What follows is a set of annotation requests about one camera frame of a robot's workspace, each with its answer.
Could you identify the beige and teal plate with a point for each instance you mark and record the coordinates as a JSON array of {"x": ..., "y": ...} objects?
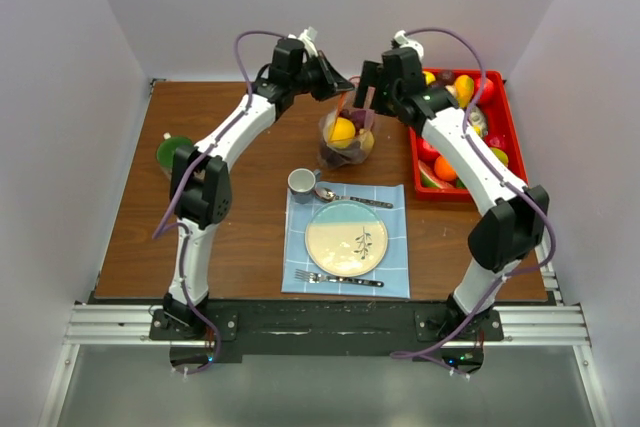
[{"x": 346, "y": 238}]

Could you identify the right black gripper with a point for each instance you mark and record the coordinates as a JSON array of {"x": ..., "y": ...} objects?
[{"x": 375, "y": 75}]

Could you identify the blue checked placemat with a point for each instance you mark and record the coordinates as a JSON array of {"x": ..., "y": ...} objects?
[{"x": 393, "y": 271}]

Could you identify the yellow star fruit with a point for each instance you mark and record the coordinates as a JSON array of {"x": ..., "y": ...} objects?
[{"x": 500, "y": 155}]

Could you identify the grey mug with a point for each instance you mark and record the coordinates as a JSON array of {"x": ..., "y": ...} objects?
[{"x": 301, "y": 183}]

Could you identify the purple grape bunch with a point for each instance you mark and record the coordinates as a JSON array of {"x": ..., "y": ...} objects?
[{"x": 331, "y": 158}]

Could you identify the green glass cup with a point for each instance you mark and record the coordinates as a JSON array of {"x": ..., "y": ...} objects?
[{"x": 166, "y": 150}]

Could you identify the watermelon slice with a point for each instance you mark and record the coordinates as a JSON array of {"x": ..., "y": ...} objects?
[{"x": 429, "y": 179}]

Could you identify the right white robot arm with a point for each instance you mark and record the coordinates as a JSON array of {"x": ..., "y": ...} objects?
[{"x": 511, "y": 223}]

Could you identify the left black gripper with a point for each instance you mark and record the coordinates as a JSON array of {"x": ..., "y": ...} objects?
[{"x": 331, "y": 80}]

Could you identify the red plastic fruit tray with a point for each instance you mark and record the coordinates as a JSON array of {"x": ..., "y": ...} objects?
[{"x": 500, "y": 125}]

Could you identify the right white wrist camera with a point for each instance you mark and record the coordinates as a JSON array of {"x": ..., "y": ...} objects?
[{"x": 402, "y": 40}]

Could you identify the orange fruit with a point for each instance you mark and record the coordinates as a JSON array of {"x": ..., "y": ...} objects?
[{"x": 444, "y": 170}]

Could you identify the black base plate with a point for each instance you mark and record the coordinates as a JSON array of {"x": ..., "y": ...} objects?
[{"x": 326, "y": 327}]

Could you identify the red apple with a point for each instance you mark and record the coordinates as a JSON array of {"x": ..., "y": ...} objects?
[
  {"x": 485, "y": 88},
  {"x": 426, "y": 152}
]

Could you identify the orange yellow mango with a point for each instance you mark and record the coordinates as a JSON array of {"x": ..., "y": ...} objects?
[{"x": 464, "y": 87}]

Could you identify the aluminium frame rail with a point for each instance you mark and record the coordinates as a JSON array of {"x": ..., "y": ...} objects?
[{"x": 519, "y": 326}]

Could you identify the purple onion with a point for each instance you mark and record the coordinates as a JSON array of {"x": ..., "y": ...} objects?
[{"x": 362, "y": 118}]

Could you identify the clear zip top bag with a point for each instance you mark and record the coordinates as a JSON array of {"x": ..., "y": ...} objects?
[{"x": 342, "y": 108}]

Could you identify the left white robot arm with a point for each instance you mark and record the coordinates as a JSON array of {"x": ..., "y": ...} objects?
[{"x": 201, "y": 191}]

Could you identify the yellow lemon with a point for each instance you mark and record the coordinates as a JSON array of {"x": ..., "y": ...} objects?
[{"x": 341, "y": 132}]

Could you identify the metal fork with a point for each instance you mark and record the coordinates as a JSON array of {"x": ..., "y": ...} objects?
[{"x": 311, "y": 277}]

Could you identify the metal spoon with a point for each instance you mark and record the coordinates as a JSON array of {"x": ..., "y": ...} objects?
[{"x": 328, "y": 195}]

